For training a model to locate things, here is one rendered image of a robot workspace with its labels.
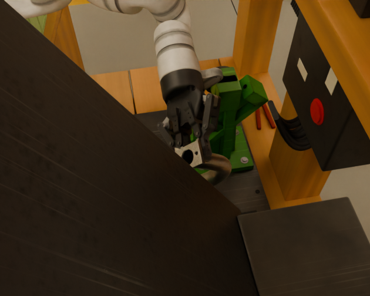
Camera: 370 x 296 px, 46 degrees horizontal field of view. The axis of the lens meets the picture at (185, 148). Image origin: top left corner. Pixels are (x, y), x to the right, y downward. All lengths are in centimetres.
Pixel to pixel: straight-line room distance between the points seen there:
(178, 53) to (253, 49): 54
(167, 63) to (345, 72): 37
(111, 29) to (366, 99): 256
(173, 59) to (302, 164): 38
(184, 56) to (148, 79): 58
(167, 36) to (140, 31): 209
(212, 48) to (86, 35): 80
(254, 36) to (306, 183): 44
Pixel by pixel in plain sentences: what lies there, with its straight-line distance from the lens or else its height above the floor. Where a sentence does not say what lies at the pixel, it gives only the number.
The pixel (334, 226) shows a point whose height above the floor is 124.
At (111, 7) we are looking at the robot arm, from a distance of 92.
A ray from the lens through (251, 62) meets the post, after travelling 132.
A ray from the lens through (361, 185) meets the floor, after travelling 229.
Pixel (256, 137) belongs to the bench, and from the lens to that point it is 120.
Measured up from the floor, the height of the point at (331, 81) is 147.
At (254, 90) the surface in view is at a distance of 94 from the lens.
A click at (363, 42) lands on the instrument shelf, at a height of 154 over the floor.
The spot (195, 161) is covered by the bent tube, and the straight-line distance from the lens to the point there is 69.
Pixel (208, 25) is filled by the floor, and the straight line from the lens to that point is 291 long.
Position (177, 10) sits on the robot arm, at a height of 132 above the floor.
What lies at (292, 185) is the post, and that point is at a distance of 104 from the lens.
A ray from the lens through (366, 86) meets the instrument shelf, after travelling 44.
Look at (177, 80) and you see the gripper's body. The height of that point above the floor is 130.
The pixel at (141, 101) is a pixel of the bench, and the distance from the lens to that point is 128.
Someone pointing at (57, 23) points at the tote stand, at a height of 77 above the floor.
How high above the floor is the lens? 183
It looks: 55 degrees down
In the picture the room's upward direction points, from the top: straight up
